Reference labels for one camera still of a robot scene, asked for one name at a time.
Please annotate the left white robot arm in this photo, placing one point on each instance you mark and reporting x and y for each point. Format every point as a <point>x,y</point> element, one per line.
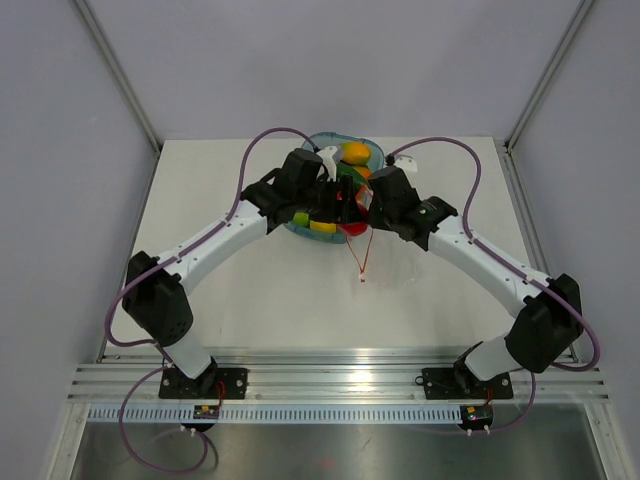
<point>158,290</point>

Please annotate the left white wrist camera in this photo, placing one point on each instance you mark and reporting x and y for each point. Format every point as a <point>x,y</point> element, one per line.
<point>330,157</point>

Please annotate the aluminium frame post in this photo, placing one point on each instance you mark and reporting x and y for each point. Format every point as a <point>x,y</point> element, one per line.
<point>103,46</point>
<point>552,67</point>

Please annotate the control board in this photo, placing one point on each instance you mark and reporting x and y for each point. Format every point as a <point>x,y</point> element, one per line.
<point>206,411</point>
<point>476,418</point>

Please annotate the right control board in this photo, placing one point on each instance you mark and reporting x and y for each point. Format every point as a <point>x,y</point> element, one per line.
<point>476,418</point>

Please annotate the right aluminium frame post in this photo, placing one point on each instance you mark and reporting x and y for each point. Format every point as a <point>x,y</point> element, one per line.
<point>552,67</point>

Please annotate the aluminium mounting rail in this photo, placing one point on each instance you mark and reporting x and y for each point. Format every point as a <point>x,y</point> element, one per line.
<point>281,376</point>

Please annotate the teal plastic fruit basket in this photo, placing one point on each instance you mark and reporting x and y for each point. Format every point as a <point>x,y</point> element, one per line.
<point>377,162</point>

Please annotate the clear zip top bag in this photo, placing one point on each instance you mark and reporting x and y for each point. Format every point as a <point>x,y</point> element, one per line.
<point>384,261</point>

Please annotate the orange yellow mango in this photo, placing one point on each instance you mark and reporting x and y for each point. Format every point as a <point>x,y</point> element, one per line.
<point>354,153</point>

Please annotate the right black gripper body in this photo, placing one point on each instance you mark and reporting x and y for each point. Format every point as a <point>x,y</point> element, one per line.
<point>381,216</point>

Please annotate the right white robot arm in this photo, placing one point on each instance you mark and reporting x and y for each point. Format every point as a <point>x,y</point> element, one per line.
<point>545,310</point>

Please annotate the green guava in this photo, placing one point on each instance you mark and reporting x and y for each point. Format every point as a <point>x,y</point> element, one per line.
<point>301,219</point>

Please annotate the white slotted cable duct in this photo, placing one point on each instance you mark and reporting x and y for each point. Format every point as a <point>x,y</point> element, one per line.
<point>282,414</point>

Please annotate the left control board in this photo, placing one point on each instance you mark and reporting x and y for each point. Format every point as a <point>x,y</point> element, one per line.
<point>206,411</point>

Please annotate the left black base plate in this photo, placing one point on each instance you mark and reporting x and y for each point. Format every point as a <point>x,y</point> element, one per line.
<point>226,384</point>

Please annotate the green cucumber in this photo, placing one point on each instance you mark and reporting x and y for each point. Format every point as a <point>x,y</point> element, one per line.
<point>345,169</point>

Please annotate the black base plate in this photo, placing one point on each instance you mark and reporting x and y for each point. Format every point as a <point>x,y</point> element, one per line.
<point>447,383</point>
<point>226,384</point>

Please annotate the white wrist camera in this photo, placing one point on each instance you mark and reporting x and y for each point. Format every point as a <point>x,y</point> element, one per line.
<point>404,162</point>
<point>330,157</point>

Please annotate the yellow lemon right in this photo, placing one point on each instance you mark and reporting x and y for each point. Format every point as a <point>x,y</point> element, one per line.
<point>362,194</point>

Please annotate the yellow lemon front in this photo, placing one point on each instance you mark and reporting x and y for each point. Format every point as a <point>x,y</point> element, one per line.
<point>322,227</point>

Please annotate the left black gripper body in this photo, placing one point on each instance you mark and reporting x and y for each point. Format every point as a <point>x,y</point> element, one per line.
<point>319,201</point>

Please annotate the yellow lemon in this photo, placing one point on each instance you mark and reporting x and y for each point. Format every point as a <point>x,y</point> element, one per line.
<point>362,194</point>
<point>322,227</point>

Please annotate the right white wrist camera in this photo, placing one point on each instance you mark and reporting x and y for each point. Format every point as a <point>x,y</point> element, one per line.
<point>404,162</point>

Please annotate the left aluminium frame post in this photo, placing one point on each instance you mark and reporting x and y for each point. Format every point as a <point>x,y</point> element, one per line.
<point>103,46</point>

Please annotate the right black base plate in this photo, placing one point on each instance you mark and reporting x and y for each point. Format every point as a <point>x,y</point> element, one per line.
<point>447,383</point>

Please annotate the red apple front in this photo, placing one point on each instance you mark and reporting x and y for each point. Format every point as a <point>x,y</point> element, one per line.
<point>353,229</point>

